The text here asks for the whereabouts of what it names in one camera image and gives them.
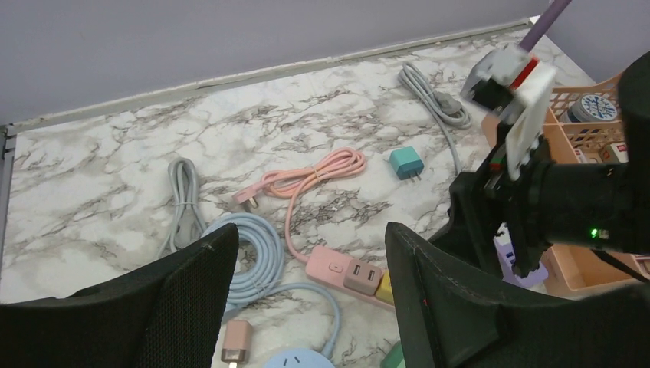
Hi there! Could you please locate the pink power strip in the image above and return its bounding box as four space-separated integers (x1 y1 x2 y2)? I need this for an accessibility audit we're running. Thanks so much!
305 245 395 312

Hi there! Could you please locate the purple power strip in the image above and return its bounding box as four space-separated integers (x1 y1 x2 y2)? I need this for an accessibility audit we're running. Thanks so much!
492 223 550 290

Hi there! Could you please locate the grey cable left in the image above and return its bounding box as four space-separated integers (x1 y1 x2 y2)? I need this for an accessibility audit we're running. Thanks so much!
154 157 209 260

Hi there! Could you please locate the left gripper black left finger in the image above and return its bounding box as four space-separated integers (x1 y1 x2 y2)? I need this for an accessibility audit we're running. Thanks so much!
1 224 239 367

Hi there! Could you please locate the grey cable right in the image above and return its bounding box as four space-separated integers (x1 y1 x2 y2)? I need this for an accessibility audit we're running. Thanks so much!
396 61 474 174

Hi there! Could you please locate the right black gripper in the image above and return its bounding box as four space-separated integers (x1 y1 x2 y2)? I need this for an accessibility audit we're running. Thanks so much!
432 137 630 277

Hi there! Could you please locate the round blue power strip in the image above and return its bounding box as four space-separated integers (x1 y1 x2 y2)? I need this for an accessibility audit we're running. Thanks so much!
263 348 335 368

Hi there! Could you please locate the round blue patterned disc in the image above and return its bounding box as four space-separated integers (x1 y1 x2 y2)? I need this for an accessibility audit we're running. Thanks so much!
562 94 619 123

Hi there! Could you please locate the teal plug adapter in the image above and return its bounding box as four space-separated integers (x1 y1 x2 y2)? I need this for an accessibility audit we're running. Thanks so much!
389 146 425 180

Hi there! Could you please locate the brown pink plug adapter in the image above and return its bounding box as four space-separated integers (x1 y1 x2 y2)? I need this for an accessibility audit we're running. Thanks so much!
343 258 383 296

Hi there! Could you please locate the grey cable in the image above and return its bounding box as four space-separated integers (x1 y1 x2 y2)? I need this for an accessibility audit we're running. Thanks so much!
396 61 474 174
154 157 209 260

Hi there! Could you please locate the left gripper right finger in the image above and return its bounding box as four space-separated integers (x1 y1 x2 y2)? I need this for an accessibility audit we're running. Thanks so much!
385 222 649 367

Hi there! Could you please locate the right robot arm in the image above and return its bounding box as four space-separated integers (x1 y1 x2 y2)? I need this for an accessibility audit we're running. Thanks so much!
430 55 649 276

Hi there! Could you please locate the orange plastic file rack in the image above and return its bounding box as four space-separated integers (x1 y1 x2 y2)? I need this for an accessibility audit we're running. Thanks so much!
479 71 650 300

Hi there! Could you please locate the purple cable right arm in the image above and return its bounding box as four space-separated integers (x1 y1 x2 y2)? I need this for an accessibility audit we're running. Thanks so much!
517 0 573 54

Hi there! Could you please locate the blue coiled cable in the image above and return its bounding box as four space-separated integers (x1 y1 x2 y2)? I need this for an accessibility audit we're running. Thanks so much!
200 212 342 359

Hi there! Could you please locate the green plug adapter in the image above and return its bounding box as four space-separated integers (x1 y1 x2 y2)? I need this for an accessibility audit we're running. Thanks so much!
379 341 405 368

